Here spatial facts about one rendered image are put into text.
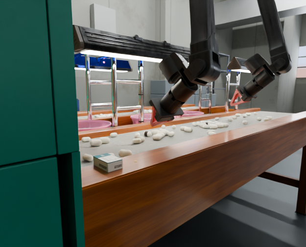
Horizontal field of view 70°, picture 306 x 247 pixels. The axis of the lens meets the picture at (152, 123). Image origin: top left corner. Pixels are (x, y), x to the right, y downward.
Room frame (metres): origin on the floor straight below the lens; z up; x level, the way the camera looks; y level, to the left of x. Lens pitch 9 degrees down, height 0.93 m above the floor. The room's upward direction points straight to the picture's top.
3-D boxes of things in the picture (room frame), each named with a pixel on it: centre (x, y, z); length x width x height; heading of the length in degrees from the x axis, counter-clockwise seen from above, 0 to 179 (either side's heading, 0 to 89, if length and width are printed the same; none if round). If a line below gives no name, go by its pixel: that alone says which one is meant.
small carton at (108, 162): (0.44, 0.09, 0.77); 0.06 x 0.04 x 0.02; 43
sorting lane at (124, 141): (1.14, -0.35, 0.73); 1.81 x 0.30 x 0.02; 133
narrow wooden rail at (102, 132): (1.27, -0.23, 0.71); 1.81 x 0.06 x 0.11; 133
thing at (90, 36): (0.89, 0.01, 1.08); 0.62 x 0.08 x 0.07; 133
